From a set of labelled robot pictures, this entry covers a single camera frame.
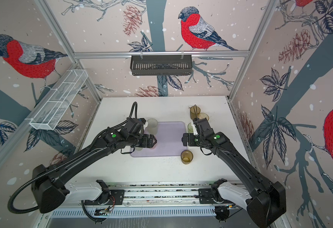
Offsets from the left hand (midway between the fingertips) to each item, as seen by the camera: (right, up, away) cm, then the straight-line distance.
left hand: (151, 141), depth 75 cm
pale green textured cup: (-2, +8, +20) cm, 21 cm away
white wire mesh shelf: (-53, +17, -1) cm, 56 cm away
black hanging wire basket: (+3, +51, +31) cm, 60 cm away
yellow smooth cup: (+34, +13, +27) cm, 45 cm away
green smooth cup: (+24, +5, +19) cm, 31 cm away
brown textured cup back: (+28, +16, +29) cm, 43 cm away
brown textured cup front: (+20, -12, +12) cm, 27 cm away
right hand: (+20, 0, +4) cm, 20 cm away
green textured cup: (-5, -1, -8) cm, 10 cm away
